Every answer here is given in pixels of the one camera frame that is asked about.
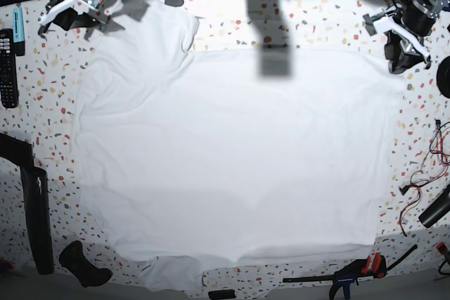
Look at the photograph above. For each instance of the terrazzo pattern table cloth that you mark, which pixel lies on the terrazzo pattern table cloth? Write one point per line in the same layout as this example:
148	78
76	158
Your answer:
51	70

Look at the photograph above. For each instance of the black TV remote control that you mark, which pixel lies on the black TV remote control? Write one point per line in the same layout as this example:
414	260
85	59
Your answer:
9	85

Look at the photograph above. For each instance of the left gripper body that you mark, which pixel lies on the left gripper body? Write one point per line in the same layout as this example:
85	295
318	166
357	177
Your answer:
412	23

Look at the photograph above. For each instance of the black round object right edge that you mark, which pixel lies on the black round object right edge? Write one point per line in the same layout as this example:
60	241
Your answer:
443	77

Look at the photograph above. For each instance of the small black box bottom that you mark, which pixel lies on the small black box bottom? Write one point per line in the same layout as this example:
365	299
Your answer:
223	294

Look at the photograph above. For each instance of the teal highlighter marker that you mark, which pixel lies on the teal highlighter marker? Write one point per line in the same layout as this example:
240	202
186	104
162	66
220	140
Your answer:
18	32

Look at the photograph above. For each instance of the black bar clamp left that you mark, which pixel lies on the black bar clamp left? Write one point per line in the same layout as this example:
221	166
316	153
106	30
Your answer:
36	201

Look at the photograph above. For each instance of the white T-shirt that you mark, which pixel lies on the white T-shirt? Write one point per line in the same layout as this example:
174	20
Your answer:
197	160

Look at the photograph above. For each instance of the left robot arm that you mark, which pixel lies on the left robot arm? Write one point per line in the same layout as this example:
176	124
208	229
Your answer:
434	7

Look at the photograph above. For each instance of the black cylinder right edge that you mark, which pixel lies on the black cylinder right edge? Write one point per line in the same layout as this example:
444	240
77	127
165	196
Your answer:
435	211

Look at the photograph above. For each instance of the orange clip right edge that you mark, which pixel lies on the orange clip right edge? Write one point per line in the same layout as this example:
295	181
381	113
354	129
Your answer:
442	249

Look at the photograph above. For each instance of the black orange bar clamp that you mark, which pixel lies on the black orange bar clamp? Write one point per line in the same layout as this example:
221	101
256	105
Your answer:
350	274

